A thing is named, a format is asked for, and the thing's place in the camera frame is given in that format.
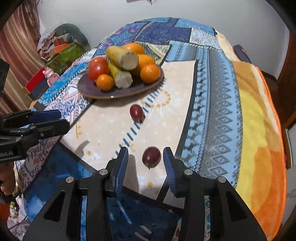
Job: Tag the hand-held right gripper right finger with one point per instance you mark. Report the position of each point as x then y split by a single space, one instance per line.
170 171

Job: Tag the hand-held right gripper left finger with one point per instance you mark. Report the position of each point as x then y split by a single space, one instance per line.
121 171

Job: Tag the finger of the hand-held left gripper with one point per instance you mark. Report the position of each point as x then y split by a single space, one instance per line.
53 128
46 115

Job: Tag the small tangerine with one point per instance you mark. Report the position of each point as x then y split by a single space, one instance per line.
150 74
105 82

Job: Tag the red tomato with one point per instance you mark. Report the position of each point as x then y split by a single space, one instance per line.
98 71
100 60

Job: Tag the thin sugarcane piece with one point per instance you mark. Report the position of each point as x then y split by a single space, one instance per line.
123 80

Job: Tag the dark purple plate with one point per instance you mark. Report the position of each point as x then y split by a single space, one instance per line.
138 87

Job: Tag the thick sugarcane piece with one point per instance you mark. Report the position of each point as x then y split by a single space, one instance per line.
126 60

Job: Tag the large orange with sticker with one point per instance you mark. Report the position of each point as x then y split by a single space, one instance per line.
134 48

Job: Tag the medium orange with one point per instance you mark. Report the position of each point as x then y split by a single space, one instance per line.
146 60

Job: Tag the person's left hand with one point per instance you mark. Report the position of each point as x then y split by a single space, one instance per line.
7 178

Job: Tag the red box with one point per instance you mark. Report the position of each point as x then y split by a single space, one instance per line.
35 82

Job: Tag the pink toy figure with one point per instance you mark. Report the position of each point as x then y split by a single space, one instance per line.
51 76

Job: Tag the green patterned box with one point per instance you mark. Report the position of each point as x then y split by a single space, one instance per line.
64 58

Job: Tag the striped brown curtain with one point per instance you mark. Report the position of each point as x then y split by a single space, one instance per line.
16 46

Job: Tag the grey-green plush toy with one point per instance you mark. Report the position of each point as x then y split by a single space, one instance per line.
74 32

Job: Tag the blue patchwork blanket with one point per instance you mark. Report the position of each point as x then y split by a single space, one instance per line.
208 92

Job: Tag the orange yellow blanket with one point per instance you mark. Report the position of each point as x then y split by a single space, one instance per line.
261 139

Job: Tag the grey backpack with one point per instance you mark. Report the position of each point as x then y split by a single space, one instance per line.
241 53

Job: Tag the brown wooden door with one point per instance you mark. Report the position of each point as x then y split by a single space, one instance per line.
286 81

